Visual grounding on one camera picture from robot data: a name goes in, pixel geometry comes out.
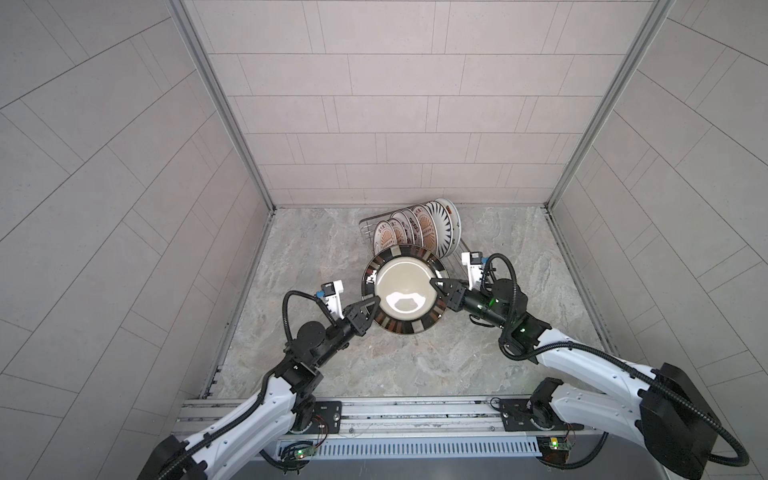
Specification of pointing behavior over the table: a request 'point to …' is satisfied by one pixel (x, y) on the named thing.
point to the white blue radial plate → (444, 226)
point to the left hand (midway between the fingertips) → (387, 304)
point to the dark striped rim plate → (400, 276)
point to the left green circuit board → (305, 452)
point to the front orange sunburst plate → (384, 237)
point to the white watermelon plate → (456, 225)
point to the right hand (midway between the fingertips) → (429, 287)
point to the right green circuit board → (554, 448)
